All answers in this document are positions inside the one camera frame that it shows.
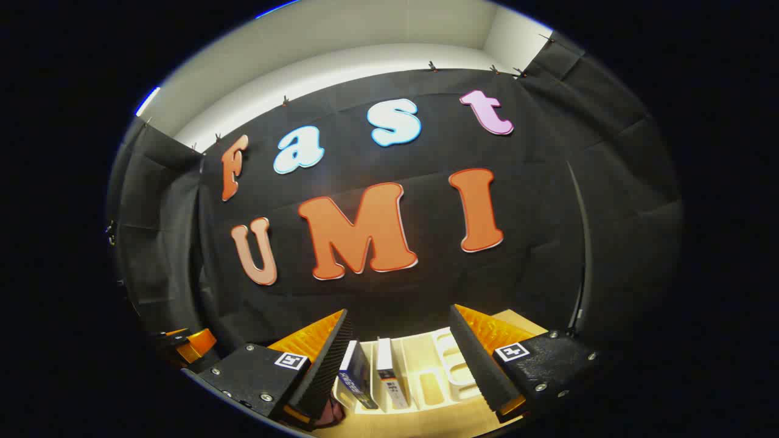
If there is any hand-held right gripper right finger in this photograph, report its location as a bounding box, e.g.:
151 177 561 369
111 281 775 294
449 303 603 425

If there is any white spine book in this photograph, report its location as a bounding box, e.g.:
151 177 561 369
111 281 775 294
376 338 412 411

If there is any thin dark pole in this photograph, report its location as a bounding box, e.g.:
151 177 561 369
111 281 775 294
565 160 593 336

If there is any blue spine book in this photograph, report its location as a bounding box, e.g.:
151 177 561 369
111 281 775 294
338 341 380 411

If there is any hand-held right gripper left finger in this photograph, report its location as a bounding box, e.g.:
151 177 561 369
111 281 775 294
196 308 355 431

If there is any white bookshelf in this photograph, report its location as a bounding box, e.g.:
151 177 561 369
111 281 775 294
334 327 487 415

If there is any ceiling light strip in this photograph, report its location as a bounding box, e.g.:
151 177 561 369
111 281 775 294
135 86 162 117

